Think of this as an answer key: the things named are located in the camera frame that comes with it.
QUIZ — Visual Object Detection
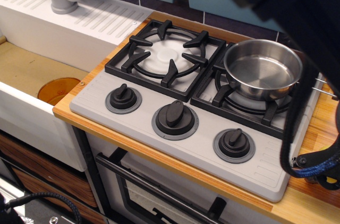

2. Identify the black right stove knob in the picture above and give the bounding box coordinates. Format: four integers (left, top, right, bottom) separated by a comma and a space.
213, 128, 256, 164

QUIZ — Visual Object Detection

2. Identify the orange plastic plate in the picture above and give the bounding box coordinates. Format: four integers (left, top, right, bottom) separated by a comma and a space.
37, 77, 80, 106

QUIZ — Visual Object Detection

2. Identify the black right burner grate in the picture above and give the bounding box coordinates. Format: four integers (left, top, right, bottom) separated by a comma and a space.
190, 43, 300, 139

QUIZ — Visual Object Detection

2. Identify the black blue braided cable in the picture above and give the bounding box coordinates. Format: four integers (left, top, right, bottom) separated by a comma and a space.
280, 56, 340, 179

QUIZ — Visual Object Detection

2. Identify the black stove knob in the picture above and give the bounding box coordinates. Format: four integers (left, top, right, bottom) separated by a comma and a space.
105, 83, 142, 115
151, 100, 199, 141
213, 128, 256, 164

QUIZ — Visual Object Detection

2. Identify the black left burner grate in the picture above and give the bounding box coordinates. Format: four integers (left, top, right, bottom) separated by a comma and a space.
105, 20, 226, 102

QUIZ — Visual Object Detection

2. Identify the black middle stove knob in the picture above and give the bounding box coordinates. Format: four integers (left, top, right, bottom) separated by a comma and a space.
151, 100, 199, 141

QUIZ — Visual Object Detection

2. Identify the black braided cable lower left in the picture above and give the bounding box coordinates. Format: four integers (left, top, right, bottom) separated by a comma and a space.
0, 191, 83, 224

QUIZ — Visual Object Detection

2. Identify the black left stove knob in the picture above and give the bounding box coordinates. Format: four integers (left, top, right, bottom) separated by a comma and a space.
105, 83, 142, 115

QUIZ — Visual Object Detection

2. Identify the yellow toy potato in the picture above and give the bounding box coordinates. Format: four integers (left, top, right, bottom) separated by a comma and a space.
321, 145, 337, 185

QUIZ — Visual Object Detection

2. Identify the toy oven door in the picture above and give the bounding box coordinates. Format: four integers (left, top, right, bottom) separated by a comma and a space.
87, 134, 276, 223

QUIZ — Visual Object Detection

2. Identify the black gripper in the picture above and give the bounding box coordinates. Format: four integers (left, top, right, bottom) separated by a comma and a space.
292, 135, 339, 191

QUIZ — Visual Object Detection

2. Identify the grey toy stove top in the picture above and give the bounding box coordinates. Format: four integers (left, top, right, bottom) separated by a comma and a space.
70, 20, 302, 202

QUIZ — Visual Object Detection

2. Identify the black burner grate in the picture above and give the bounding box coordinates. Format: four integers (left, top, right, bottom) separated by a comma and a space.
190, 43, 300, 139
105, 20, 226, 102

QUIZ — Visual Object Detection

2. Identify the white toy sink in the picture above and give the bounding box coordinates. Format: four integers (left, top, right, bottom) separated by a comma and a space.
1, 0, 151, 171

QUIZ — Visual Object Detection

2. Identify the stainless steel pot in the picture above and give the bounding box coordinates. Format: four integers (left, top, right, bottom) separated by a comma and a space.
223, 39, 339, 102

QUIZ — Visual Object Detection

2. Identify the wooden drawer front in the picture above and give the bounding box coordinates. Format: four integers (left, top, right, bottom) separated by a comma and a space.
1, 131, 106, 223

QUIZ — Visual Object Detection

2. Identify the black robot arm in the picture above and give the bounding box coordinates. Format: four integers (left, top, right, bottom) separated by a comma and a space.
233, 0, 339, 190

